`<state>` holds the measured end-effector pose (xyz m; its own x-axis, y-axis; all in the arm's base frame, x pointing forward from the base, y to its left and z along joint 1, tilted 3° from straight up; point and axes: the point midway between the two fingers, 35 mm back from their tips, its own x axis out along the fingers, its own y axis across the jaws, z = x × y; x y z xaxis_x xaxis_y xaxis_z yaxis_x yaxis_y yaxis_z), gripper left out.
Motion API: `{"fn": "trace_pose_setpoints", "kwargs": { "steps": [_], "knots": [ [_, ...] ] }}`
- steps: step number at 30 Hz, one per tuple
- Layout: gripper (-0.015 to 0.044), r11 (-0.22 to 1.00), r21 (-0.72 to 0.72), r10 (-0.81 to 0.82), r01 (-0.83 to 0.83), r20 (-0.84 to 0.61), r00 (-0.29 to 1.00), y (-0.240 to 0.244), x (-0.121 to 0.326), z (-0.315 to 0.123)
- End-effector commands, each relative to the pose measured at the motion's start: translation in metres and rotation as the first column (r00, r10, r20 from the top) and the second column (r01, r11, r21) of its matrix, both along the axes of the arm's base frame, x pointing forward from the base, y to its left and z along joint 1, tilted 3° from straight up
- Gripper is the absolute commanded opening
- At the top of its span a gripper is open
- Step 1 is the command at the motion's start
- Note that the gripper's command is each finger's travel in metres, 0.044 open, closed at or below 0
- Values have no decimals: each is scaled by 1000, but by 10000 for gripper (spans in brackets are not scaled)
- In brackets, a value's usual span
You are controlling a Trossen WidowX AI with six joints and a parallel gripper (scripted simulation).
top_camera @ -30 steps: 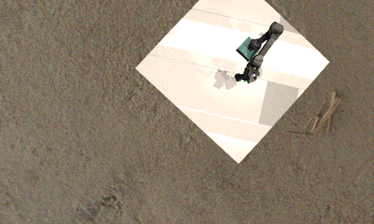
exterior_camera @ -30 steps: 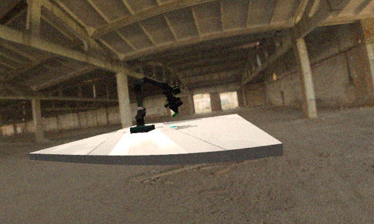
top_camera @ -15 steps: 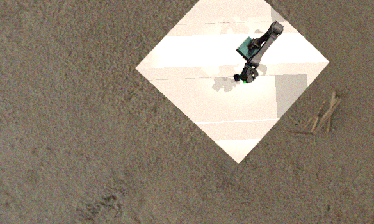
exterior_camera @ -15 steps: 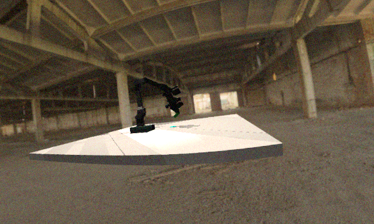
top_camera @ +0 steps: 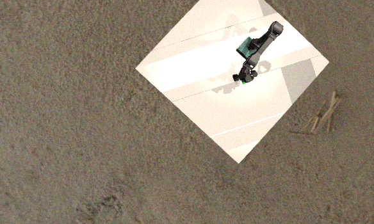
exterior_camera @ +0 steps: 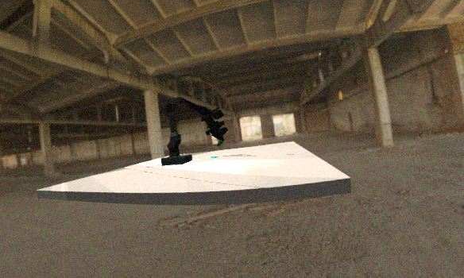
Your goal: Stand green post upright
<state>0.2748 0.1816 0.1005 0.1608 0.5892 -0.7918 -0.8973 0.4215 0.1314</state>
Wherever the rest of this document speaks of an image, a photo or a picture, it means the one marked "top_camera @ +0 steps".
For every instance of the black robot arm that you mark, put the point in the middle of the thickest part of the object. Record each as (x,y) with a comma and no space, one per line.
(261,44)

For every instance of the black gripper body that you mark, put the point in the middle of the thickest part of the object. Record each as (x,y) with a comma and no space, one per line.
(236,77)

